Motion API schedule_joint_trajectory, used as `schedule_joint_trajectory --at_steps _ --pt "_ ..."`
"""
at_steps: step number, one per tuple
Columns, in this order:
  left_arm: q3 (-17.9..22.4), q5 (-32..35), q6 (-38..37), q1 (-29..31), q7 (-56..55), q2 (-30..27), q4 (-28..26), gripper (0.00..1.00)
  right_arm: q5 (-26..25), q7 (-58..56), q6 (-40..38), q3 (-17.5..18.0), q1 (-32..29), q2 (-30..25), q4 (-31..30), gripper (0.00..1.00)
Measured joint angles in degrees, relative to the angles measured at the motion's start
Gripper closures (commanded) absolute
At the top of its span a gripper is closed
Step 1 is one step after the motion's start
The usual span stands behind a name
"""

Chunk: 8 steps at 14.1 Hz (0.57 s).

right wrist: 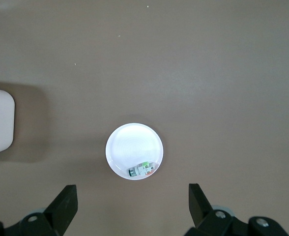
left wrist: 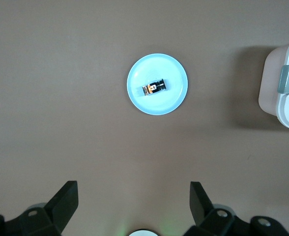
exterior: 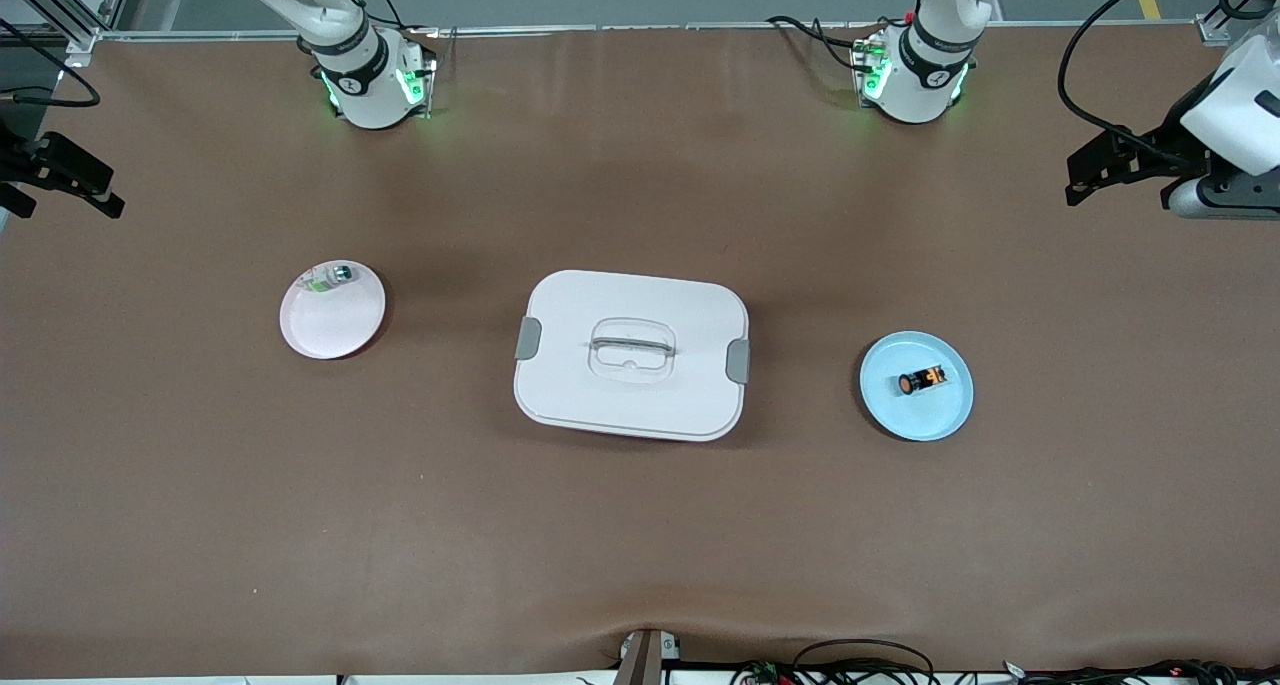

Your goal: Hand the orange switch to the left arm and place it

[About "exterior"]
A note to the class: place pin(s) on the orange push-button switch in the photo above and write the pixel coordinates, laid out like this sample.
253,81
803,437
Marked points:
920,381

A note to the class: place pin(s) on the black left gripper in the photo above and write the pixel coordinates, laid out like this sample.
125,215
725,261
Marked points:
1166,145

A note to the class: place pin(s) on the aluminium frame profile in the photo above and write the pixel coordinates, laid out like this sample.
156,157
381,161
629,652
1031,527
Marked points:
82,41
1212,30

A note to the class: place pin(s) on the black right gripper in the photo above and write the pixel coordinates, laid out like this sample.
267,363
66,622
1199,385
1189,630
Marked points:
22,161

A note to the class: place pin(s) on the white lidded storage box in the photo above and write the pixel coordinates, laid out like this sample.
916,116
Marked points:
630,405

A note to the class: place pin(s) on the green push-button switch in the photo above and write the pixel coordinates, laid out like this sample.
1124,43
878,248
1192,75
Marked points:
328,279

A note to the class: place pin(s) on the metal table edge bracket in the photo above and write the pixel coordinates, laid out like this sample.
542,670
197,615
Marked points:
645,660

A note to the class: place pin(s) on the light blue round plate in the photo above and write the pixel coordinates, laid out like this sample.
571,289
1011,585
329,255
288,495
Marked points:
915,420

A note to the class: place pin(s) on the pink round plate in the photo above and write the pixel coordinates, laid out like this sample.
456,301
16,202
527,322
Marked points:
335,325

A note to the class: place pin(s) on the grey box latch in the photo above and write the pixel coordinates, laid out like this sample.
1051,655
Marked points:
738,361
528,338

